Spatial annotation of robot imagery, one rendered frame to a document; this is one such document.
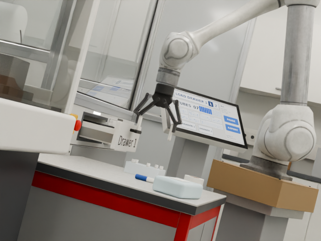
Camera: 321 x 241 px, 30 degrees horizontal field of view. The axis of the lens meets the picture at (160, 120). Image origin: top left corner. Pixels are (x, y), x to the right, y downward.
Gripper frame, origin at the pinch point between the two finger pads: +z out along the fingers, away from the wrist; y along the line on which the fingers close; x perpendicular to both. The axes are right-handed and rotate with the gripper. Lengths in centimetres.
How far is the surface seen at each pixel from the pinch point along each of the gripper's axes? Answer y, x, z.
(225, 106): -9, -106, -25
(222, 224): -33.7, -14.6, 28.6
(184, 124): 5, -76, -9
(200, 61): 23, -164, -56
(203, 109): 0, -92, -20
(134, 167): -4.8, 32.2, 12.8
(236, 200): -37.5, -8.4, 17.4
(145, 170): -9.1, 32.3, 12.9
